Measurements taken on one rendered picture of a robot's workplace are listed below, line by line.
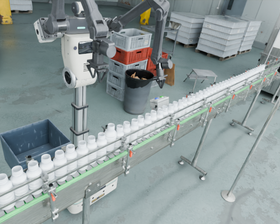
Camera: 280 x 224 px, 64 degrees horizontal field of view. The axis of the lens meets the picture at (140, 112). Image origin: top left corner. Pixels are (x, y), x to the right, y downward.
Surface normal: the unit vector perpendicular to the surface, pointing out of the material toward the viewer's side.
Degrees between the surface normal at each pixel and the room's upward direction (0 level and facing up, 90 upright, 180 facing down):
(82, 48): 90
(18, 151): 90
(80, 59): 90
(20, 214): 90
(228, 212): 0
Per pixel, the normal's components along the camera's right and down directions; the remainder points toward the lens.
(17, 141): 0.70, 0.45
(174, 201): 0.15, -0.84
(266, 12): -0.69, 0.28
